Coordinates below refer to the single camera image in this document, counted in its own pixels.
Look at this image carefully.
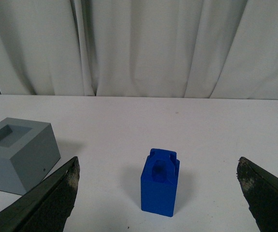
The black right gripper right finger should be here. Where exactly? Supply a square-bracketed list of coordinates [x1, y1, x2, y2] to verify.
[237, 157, 278, 232]

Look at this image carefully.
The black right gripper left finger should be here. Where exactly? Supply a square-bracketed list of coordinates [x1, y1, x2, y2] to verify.
[0, 157, 80, 232]

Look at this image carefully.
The blue plastic part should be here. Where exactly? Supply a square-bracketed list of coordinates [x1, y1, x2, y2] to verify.
[141, 148, 180, 217]

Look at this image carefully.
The gray square base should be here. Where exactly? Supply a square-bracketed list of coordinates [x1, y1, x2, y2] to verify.
[0, 117, 60, 195]

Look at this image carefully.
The white curtain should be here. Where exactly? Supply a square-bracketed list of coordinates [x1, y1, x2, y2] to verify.
[0, 0, 278, 100]

